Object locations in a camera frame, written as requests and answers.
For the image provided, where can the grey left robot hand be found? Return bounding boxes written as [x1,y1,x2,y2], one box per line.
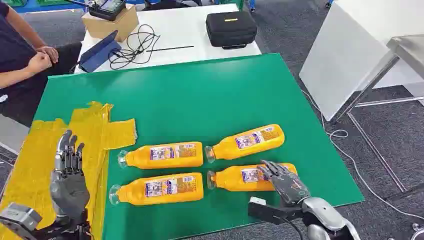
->
[49,129,91,220]

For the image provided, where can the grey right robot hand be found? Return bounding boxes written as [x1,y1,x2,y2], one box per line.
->
[256,160,311,207]

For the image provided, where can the orange drink bottle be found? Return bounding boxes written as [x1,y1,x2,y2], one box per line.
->
[204,124,286,164]
[117,141,204,170]
[108,172,205,207]
[206,162,298,193]

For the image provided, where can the pale grey platform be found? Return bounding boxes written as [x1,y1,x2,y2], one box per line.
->
[0,114,30,156]

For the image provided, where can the person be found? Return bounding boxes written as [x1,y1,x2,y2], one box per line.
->
[0,1,83,128]

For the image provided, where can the green mat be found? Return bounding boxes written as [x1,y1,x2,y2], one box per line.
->
[33,52,366,240]

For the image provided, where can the person's right hand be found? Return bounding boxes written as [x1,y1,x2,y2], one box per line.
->
[26,51,53,75]

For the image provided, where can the person's hand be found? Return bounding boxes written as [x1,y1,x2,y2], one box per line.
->
[36,45,60,64]
[26,51,53,75]

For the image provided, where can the shiny metal fitting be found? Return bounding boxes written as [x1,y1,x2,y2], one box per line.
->
[410,223,424,240]

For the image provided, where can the white board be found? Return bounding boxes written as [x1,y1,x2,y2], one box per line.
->
[299,0,424,122]

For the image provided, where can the person's left hand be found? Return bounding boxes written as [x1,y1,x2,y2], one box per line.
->
[36,45,60,64]

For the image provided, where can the black carrying case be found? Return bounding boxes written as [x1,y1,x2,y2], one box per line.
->
[205,10,258,51]

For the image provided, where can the cardboard box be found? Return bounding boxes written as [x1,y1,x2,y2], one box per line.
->
[81,3,140,43]

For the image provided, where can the thin black rod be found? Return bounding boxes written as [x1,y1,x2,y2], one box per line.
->
[146,45,195,53]

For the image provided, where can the steel table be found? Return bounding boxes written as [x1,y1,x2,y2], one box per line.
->
[333,34,424,201]

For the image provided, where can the blue rack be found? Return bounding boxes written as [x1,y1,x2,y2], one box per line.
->
[13,0,90,14]

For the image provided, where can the black controller with screen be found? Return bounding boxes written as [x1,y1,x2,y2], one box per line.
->
[66,0,127,22]

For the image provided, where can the white table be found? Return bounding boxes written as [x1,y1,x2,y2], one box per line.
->
[74,3,263,74]

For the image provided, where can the green crate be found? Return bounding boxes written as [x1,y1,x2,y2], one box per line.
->
[0,0,28,8]
[35,0,72,7]

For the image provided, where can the black right camera bracket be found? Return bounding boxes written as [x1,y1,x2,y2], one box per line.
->
[247,202,303,227]

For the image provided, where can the black camera bracket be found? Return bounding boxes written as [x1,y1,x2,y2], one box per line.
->
[247,202,303,227]
[31,225,56,240]

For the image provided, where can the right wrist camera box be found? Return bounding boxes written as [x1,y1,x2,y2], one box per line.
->
[248,196,268,207]

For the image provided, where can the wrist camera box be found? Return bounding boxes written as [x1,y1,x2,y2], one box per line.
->
[248,196,268,207]
[0,202,43,240]

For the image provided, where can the black left camera bracket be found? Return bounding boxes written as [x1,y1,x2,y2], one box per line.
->
[31,225,56,240]

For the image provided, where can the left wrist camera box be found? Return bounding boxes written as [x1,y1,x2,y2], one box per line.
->
[0,202,43,240]

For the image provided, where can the white floor cable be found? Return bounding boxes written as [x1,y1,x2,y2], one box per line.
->
[301,89,424,222]

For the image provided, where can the black cable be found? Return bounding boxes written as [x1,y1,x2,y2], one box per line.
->
[108,24,161,71]

